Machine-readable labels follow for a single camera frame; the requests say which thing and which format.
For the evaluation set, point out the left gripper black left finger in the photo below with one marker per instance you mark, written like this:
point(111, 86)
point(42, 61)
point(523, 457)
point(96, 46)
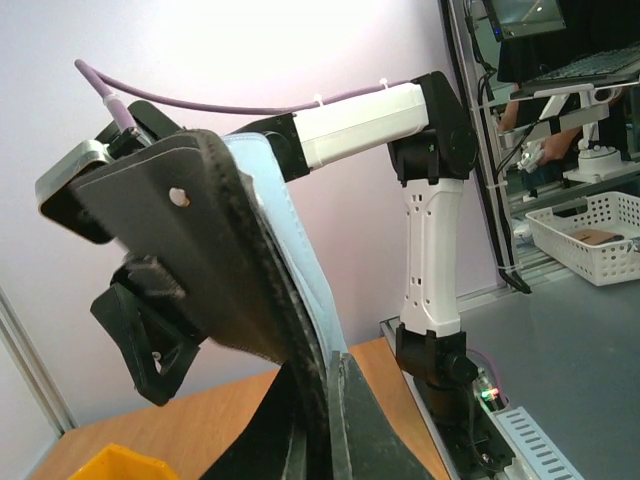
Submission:
point(275, 442)

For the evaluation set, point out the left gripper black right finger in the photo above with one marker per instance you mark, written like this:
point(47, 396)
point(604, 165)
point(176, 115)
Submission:
point(363, 443)

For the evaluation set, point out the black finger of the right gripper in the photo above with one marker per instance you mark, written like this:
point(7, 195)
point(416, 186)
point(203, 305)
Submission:
point(140, 311)

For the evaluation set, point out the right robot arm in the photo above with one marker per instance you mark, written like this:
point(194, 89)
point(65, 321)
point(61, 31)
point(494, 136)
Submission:
point(433, 148)

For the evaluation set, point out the yellow plastic bin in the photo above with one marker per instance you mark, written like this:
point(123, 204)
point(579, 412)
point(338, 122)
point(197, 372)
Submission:
point(115, 462)

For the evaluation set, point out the white perforated basket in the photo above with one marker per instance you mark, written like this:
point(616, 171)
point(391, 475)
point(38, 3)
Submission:
point(598, 240)

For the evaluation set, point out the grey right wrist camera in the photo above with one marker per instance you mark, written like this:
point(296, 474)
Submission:
point(55, 190)

